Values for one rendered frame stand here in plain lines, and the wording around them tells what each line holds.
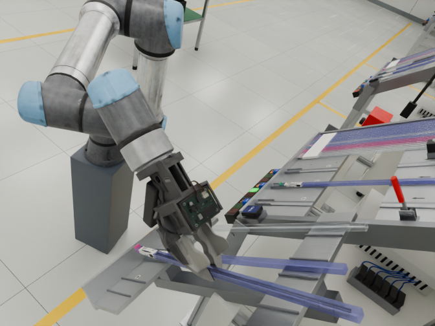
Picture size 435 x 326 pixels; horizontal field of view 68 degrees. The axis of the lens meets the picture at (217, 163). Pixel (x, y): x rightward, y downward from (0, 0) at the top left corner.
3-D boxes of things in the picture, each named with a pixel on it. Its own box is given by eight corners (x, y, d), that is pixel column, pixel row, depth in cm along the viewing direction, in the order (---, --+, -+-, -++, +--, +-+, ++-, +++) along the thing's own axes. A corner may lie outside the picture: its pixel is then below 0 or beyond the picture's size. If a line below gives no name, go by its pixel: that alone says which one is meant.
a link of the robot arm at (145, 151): (113, 156, 52) (153, 137, 57) (128, 180, 52) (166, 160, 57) (130, 140, 46) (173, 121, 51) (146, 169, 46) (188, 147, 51)
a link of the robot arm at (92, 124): (96, 99, 65) (86, 83, 55) (153, 110, 67) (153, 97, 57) (89, 138, 65) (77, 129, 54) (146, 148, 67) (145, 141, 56)
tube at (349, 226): (177, 231, 89) (175, 228, 89) (180, 228, 90) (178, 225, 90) (366, 231, 54) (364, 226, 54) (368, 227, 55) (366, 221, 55)
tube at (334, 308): (136, 252, 73) (134, 248, 73) (141, 249, 74) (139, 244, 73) (359, 324, 35) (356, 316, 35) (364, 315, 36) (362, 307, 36)
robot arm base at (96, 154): (75, 156, 122) (74, 135, 116) (100, 135, 133) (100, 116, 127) (111, 172, 121) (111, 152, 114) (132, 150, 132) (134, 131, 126)
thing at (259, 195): (245, 230, 101) (238, 210, 99) (321, 146, 147) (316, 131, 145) (248, 230, 101) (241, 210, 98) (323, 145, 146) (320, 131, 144)
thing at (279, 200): (246, 223, 100) (243, 214, 99) (322, 140, 146) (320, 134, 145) (303, 227, 87) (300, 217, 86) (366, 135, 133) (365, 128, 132)
